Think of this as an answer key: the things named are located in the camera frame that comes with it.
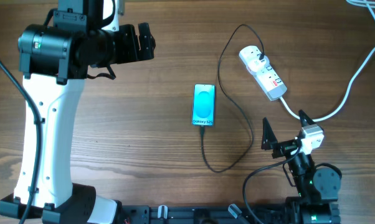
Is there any white power strip cord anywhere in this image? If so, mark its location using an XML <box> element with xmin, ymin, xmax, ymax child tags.
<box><xmin>279</xmin><ymin>0</ymin><xmax>375</xmax><ymax>123</ymax></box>

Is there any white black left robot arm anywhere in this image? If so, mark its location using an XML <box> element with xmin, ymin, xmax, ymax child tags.
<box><xmin>0</xmin><ymin>1</ymin><xmax>156</xmax><ymax>223</ymax></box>

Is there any white USB charger plug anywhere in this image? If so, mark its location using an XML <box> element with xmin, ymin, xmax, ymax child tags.
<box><xmin>239</xmin><ymin>45</ymin><xmax>270</xmax><ymax>75</ymax></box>

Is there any black USB charging cable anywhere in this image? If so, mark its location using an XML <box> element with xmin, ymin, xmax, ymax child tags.
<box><xmin>199</xmin><ymin>24</ymin><xmax>267</xmax><ymax>174</ymax></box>

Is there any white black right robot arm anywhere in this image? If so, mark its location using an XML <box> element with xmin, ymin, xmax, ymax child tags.
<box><xmin>261</xmin><ymin>110</ymin><xmax>342</xmax><ymax>223</ymax></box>

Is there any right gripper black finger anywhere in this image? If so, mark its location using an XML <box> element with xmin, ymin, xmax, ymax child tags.
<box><xmin>298</xmin><ymin>110</ymin><xmax>315</xmax><ymax>127</ymax></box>
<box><xmin>261</xmin><ymin>118</ymin><xmax>278</xmax><ymax>150</ymax></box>

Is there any blue screen Galaxy smartphone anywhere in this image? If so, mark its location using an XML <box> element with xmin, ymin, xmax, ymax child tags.
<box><xmin>192</xmin><ymin>84</ymin><xmax>216</xmax><ymax>126</ymax></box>

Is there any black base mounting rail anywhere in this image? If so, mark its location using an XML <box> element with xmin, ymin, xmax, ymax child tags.
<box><xmin>114</xmin><ymin>204</ymin><xmax>290</xmax><ymax>224</ymax></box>

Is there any white power extension strip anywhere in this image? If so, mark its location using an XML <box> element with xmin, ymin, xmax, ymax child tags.
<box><xmin>254</xmin><ymin>65</ymin><xmax>287</xmax><ymax>101</ymax></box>

